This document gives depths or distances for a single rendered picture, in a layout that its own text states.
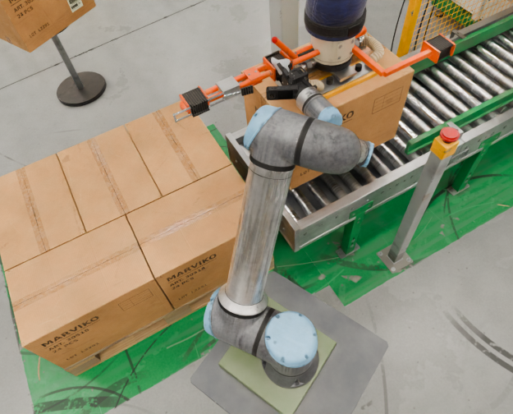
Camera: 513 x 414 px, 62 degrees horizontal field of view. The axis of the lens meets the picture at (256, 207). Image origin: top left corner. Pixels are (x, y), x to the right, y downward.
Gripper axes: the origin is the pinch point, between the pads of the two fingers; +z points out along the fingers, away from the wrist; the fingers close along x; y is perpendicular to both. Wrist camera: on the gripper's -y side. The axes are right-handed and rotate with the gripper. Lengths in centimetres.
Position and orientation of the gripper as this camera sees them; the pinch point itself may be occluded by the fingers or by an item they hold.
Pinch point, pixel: (272, 68)
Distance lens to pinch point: 169.4
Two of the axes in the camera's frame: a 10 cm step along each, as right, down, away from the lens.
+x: -0.7, -5.5, -8.3
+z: -4.9, -7.1, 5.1
